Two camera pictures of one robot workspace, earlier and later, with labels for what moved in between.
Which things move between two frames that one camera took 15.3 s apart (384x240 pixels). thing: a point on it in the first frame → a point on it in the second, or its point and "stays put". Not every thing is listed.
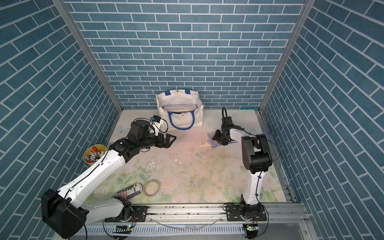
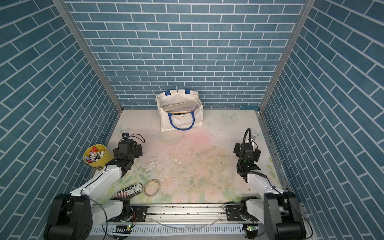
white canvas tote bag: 180,120 stays put
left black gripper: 167,144 → 137,150
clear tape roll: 151,188 stays put
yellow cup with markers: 93,153 stays put
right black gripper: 216,137 → 238,148
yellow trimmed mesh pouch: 204,140 → 184,107
